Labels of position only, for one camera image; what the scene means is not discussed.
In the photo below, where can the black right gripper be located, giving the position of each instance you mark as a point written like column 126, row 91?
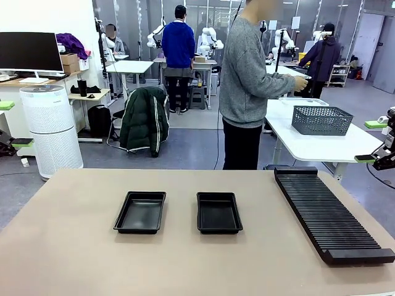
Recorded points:
column 391, row 129

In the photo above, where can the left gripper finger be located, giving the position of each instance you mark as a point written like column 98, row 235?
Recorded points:
column 6, row 105
column 21, row 142

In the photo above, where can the black plastic ESD tray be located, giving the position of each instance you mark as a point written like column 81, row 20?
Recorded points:
column 140, row 212
column 219, row 214

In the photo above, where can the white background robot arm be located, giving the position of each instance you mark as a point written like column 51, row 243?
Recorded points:
column 206, row 38
column 154, row 34
column 285, row 38

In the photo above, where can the person's right forearm grey sleeve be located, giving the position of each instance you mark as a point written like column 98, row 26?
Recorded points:
column 282, row 81

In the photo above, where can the person's right hand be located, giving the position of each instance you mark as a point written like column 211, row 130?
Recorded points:
column 301, row 84

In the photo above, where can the small white floor box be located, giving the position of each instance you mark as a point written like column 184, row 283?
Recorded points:
column 25, row 162

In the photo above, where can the wood top monitor desk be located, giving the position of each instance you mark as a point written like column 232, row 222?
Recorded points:
column 12, row 82

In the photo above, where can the white cylindrical air purifier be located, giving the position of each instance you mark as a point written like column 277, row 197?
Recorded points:
column 52, row 123

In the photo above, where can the large white work table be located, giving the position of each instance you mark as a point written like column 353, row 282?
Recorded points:
column 324, row 145

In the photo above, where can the black computer monitor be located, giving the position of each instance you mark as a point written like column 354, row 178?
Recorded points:
column 29, row 50

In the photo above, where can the grey plastic lattice basket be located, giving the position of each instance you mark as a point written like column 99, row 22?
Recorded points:
column 321, row 121

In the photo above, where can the brown cardboard box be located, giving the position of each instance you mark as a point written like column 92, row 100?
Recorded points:
column 69, row 63

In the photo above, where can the light wooden shelf unit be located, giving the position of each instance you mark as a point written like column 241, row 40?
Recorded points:
column 339, row 75

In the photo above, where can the black tumbler cup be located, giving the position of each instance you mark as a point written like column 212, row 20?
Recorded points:
column 82, row 87

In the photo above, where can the black backpack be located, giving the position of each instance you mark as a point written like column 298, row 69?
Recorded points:
column 98, row 121

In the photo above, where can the white plastic tray lid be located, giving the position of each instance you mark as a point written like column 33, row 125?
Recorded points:
column 308, row 101

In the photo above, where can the black slotted board rack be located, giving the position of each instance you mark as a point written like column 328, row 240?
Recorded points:
column 327, row 212

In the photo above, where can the black cloth on desk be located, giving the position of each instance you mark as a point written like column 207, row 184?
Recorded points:
column 94, row 89

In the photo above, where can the purple cloth bundle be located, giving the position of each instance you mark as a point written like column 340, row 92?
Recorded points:
column 72, row 43

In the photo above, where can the small wooden side desk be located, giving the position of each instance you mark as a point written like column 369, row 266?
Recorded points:
column 98, row 95

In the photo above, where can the person in dark purple hoodie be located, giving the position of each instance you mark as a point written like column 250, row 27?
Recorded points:
column 324, row 58

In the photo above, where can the yellow plastic bin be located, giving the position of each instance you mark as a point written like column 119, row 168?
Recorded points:
column 302, row 58

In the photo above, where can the white background table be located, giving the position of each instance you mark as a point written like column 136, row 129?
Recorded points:
column 284, row 70

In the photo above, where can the dark green puffer jacket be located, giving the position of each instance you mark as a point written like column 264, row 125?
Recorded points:
column 139, row 120

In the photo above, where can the seated person in grey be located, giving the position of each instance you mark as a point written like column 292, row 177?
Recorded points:
column 117, row 44

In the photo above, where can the white height adjustable table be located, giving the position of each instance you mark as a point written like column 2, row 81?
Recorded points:
column 129, row 66

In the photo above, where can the person in grey sweater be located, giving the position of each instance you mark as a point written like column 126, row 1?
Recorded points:
column 243, row 77

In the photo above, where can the grey plastic step stool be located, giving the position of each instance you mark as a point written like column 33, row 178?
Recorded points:
column 197, row 97

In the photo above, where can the person in blue hoodie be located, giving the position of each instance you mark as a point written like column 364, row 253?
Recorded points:
column 178, row 46

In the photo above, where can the grey background work table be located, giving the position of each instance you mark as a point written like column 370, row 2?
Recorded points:
column 203, row 61

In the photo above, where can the small cardboard box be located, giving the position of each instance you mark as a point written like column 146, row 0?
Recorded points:
column 200, row 59

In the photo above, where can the black metal frame chair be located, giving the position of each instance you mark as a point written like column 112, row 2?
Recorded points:
column 117, row 114

